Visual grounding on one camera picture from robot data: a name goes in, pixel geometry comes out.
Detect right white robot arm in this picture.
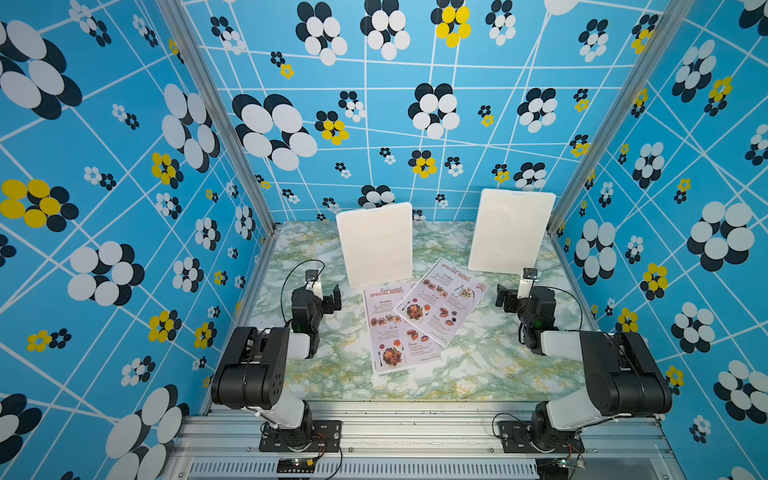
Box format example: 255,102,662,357
495,285,673,453

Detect right aluminium corner post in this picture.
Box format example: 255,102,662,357
547,0,695,238

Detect white narrow rack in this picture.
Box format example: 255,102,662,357
336,203,413,289
468,189,556,275

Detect aluminium corner post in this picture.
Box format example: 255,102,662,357
547,0,695,238
157,0,276,238

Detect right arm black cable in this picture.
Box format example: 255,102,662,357
542,285,584,332

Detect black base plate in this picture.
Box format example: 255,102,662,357
495,421,584,457
258,420,343,453

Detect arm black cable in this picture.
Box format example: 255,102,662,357
280,259,327,328
542,285,584,332

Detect right small circuit board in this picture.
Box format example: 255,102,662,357
536,459,585,480

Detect small circuit board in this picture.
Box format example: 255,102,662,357
536,459,585,480
276,458,317,476

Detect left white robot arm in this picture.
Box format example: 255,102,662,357
211,286,342,451

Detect left small circuit board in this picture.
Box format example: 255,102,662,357
276,458,317,476

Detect left white narrow rack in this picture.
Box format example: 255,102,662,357
336,203,413,289

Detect restaurant menu sheet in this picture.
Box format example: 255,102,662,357
364,282,442,375
395,258,489,348

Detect right white narrow rack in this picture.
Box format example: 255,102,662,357
468,189,556,275

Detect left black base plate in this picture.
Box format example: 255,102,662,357
258,420,343,453

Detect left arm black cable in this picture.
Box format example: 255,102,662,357
280,259,327,328

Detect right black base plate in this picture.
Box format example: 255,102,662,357
495,421,584,457

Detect left aluminium corner post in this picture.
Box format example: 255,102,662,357
157,0,276,238

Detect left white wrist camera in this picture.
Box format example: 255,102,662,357
305,269,322,297

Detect aluminium front rail frame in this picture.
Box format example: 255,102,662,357
162,401,685,479

